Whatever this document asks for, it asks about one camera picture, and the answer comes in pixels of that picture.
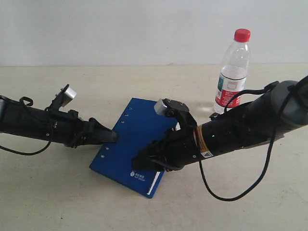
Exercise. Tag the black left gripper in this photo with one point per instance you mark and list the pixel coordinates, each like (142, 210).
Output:
(72, 131)

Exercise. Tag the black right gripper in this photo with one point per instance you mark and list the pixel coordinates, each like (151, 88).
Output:
(177, 149)

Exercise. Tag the blue ring-bound notebook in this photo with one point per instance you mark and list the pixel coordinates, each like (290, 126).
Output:
(137, 126)

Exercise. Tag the clear plastic water bottle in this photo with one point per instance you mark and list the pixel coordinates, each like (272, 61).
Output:
(234, 72)

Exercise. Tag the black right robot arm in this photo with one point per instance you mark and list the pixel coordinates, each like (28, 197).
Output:
(280, 107)

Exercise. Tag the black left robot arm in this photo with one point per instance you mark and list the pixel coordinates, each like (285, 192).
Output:
(25, 121)

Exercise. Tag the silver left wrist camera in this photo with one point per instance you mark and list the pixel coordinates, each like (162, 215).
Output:
(64, 97)

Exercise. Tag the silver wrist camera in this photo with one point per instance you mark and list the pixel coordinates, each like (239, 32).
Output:
(64, 97)
(175, 109)

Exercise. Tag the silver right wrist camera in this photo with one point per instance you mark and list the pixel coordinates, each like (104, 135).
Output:
(175, 109)

